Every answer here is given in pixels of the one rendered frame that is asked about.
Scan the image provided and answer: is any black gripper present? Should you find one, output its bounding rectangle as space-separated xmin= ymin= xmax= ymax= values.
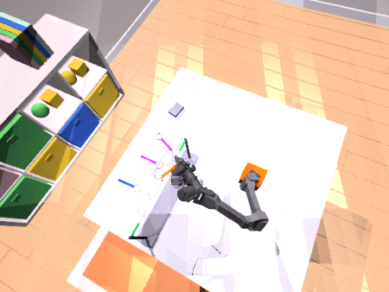
xmin=171 ymin=156 xmax=198 ymax=185

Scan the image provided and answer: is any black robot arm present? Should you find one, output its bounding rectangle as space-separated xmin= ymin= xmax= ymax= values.
xmin=177 ymin=170 xmax=270 ymax=232

